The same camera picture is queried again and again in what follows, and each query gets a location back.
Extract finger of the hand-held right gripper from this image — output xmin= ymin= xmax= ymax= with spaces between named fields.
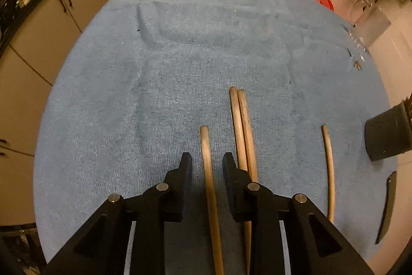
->
xmin=375 ymin=171 xmax=398 ymax=245

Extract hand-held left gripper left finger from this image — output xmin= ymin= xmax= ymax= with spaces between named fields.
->
xmin=43 ymin=152 xmax=194 ymax=275

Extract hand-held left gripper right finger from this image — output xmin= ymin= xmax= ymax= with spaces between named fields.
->
xmin=222 ymin=153 xmax=375 ymax=275

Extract wooden chopstick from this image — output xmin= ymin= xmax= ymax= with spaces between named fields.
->
xmin=229 ymin=86 xmax=253 ymax=275
xmin=237 ymin=89 xmax=259 ymax=184
xmin=200 ymin=125 xmax=225 ymax=275
xmin=321 ymin=124 xmax=336 ymax=224

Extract dark cylindrical chopstick holder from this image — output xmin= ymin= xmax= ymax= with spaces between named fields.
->
xmin=364 ymin=100 xmax=412 ymax=162

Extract blue towel table cloth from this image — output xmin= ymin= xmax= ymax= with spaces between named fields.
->
xmin=33 ymin=0 xmax=400 ymax=266

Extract small metal screws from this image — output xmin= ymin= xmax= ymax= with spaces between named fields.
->
xmin=347 ymin=48 xmax=366 ymax=72

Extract beige base cabinets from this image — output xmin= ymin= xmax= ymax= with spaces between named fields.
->
xmin=0 ymin=0 xmax=308 ymax=228

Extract clear plastic pitcher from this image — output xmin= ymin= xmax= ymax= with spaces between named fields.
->
xmin=347 ymin=0 xmax=392 ymax=49

